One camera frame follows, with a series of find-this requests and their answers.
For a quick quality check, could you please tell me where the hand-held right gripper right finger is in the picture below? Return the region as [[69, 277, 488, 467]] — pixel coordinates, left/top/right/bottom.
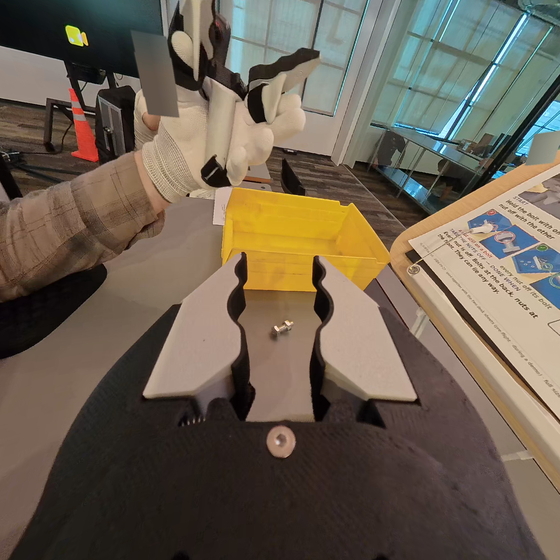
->
[[309, 255, 418, 420]]

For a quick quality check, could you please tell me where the white paper sheet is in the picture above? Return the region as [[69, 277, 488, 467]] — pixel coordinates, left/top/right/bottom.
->
[[213, 189, 233, 227]]

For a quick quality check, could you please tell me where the yellow plastic bin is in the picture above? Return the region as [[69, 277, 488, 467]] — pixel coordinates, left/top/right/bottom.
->
[[222, 187, 391, 293]]

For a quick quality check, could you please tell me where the orange traffic cone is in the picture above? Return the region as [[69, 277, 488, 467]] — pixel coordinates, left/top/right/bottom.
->
[[68, 87, 99, 162]]

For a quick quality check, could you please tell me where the printed instruction sheet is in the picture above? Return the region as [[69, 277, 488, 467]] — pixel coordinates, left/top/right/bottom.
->
[[408, 165, 560, 421]]

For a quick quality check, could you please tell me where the black chair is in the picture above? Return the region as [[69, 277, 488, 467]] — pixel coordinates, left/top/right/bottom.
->
[[280, 157, 306, 197]]

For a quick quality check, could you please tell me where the person's left forearm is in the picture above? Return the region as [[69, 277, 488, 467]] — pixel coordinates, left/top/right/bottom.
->
[[0, 151, 166, 303]]

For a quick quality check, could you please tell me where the large dark screen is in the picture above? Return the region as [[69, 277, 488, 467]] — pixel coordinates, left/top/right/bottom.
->
[[0, 0, 165, 80]]

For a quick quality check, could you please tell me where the glass table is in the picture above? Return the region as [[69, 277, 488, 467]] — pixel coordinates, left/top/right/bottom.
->
[[370, 122, 528, 213]]

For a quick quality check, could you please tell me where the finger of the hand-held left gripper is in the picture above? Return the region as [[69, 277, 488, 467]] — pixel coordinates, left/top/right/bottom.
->
[[248, 48, 322, 93]]

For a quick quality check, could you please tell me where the light wooden board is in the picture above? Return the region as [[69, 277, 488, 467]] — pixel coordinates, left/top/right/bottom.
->
[[389, 163, 560, 482]]

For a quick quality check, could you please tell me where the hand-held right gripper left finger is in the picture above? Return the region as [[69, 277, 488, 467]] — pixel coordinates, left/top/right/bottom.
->
[[143, 251, 255, 420]]

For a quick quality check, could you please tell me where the black screen stand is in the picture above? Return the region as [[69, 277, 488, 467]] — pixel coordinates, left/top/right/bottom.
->
[[43, 61, 120, 153]]

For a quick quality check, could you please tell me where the office chair with backpack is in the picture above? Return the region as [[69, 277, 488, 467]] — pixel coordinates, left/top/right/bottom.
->
[[95, 85, 137, 165]]

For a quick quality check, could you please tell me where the person's left hand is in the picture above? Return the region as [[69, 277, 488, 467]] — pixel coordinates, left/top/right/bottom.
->
[[133, 31, 307, 203]]

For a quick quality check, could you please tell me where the black wrist rest pad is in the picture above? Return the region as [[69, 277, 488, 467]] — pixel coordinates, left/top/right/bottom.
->
[[0, 262, 108, 360]]

